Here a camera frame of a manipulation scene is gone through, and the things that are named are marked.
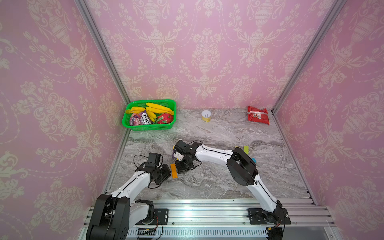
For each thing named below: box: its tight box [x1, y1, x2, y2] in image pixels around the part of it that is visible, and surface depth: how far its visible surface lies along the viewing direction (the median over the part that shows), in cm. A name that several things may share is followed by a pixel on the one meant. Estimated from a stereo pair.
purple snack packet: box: [129, 110, 154, 126], surface depth 108 cm
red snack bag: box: [247, 105, 270, 126], surface depth 115 cm
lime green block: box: [243, 145, 250, 155], surface depth 102 cm
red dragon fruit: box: [156, 113, 174, 124], surface depth 108 cm
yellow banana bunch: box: [125, 103, 174, 122], surface depth 113 cm
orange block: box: [170, 163, 178, 179], surface depth 89 cm
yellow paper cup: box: [201, 110, 212, 123], surface depth 115 cm
